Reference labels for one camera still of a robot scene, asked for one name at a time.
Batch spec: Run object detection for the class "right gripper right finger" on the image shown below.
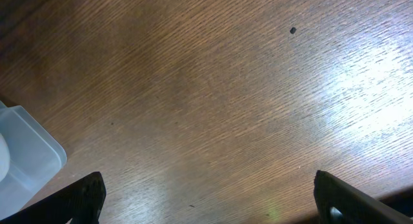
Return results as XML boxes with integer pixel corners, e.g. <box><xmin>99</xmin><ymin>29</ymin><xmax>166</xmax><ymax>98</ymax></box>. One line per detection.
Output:
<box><xmin>314</xmin><ymin>170</ymin><xmax>412</xmax><ymax>224</ymax></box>

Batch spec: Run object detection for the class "clear plastic storage container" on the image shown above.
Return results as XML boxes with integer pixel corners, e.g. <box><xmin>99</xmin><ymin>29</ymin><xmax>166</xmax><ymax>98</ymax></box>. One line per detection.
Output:
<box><xmin>1</xmin><ymin>103</ymin><xmax>67</xmax><ymax>219</ymax></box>

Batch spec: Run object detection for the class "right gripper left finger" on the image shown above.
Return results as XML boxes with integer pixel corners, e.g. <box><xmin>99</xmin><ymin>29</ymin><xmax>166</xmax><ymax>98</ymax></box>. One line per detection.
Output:
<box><xmin>1</xmin><ymin>172</ymin><xmax>106</xmax><ymax>224</ymax></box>

